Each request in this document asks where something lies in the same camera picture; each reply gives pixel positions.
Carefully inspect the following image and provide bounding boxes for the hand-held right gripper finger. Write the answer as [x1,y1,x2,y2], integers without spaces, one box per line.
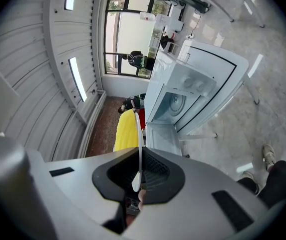
[132,111,144,193]

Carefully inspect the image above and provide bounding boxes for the yellow corn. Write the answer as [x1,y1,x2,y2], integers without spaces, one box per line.
[114,109,140,152]

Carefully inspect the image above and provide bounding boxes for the white microwave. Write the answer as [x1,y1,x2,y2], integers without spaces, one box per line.
[144,49,218,157]

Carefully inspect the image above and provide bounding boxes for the glass microwave turntable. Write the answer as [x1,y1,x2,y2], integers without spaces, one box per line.
[170,92,187,119]

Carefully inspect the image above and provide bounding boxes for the person's right hand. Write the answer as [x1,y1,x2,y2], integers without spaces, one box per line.
[137,188,147,213]

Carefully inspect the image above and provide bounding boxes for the red object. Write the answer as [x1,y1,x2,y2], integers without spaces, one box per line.
[138,108,146,130]

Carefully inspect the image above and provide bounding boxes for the person's beige shoe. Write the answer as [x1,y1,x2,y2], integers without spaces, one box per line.
[262,143,277,172]
[242,170,256,181]

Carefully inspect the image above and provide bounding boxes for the white table with black edge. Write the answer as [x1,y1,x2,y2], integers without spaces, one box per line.
[175,39,260,140]

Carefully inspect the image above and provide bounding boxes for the black framed window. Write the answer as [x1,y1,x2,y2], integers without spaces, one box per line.
[103,0,184,79]

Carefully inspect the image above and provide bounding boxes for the white cardboard box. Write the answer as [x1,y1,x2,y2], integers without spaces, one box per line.
[155,13,185,33]

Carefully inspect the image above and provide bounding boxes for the person's black trousers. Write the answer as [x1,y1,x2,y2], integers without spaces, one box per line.
[237,160,286,209]

